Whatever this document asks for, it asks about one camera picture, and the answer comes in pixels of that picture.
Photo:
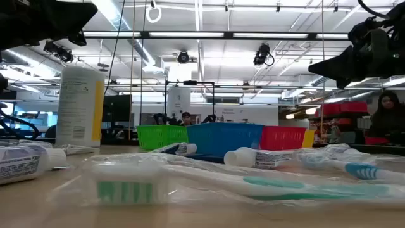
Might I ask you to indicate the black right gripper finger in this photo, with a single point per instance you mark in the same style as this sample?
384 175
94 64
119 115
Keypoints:
338 71
337 60

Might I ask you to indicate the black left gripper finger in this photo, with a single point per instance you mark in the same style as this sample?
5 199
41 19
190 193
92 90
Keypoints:
76 9
74 25

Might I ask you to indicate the blue toothbrush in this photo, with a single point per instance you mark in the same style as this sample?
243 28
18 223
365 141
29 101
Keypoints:
364 171

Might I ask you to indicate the small white toothpaste tube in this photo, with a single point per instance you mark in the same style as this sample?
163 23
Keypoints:
246 157
186 148
22 164

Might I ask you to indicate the dark blue disposable razor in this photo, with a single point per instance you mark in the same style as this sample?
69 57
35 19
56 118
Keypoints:
171 149

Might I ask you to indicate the green toothbrush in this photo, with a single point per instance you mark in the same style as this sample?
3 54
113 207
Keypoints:
126 190

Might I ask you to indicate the black background robot arm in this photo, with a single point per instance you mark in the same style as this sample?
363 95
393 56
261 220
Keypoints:
166 120
209 119

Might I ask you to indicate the red storage bin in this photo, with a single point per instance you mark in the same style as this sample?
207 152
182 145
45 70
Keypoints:
376 141
331 109
353 107

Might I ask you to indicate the dark storage shelf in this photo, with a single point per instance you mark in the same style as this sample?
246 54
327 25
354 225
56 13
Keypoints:
335 115

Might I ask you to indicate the person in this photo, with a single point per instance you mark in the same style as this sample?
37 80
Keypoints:
387 120
186 118

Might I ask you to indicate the yellow plastic basket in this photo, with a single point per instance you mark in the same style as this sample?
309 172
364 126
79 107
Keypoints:
308 139

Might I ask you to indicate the white yellow wipes canister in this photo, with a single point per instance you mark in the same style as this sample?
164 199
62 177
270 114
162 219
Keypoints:
76 107

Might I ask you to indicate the red plastic basket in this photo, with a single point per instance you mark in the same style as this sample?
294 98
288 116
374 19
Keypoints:
281 137

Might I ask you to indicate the black background table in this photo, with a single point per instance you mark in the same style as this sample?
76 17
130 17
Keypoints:
386 149

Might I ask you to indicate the black computer monitor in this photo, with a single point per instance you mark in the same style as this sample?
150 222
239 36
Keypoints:
117 107

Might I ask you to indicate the black office chair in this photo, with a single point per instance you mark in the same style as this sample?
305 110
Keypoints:
51 132

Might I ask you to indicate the black overhead light beam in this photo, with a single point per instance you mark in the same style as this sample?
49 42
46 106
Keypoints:
228 35

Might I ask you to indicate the blue plastic basket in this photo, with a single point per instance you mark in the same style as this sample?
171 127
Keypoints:
221 137

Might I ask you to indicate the green plastic basket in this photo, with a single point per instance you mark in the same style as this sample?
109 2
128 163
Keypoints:
158 136

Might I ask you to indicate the black overhead camera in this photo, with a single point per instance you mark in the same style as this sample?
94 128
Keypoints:
183 57
60 52
262 54

